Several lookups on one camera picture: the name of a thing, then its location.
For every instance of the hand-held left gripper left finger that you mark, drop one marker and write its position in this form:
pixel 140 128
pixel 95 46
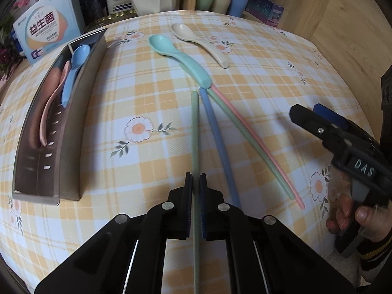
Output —
pixel 189 190

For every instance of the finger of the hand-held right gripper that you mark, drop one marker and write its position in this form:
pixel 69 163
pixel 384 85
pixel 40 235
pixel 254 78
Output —
pixel 332 116
pixel 309 125

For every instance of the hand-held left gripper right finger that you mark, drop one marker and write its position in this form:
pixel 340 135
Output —
pixel 202 190

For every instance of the blue chopstick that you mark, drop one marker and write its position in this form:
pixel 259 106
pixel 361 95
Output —
pixel 214 134

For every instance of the pink chopstick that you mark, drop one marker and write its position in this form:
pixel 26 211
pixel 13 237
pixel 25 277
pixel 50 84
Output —
pixel 295 193

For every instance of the stainless steel utensil tray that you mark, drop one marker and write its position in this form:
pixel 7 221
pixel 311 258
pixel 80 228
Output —
pixel 73 159

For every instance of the mint green spoon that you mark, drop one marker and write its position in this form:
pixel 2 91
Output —
pixel 160 44

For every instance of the cream white spoon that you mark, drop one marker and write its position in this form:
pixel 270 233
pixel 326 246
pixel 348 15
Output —
pixel 182 30

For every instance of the pink spoon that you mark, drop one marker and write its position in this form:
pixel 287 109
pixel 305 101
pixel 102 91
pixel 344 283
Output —
pixel 49 110

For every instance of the blue spoon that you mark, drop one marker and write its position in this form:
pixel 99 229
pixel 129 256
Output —
pixel 80 55

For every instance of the person's right forearm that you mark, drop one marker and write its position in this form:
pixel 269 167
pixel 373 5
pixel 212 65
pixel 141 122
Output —
pixel 379 257

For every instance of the person's right hand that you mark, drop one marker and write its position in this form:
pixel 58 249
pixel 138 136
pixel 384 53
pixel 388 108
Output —
pixel 366 214

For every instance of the small purple box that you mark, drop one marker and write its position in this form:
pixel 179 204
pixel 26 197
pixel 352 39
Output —
pixel 274 13
pixel 257 6

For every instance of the yellow plaid floral tablecloth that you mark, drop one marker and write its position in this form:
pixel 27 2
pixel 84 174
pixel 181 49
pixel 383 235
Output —
pixel 137 76

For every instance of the blue cup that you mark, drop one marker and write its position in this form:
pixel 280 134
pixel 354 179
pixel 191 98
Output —
pixel 239 4

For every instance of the beige cup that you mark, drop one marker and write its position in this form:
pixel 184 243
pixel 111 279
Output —
pixel 223 3

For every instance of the green cup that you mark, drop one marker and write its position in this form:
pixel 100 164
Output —
pixel 205 0

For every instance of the gold embossed tin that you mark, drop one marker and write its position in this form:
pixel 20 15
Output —
pixel 116 18

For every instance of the dark blue patterned box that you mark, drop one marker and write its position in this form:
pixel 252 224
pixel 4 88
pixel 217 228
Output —
pixel 90 6

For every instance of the light blue orange box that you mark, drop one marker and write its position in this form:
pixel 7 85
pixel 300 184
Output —
pixel 46 27

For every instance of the pink blossom flower arrangement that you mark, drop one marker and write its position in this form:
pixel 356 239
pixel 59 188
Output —
pixel 7 53

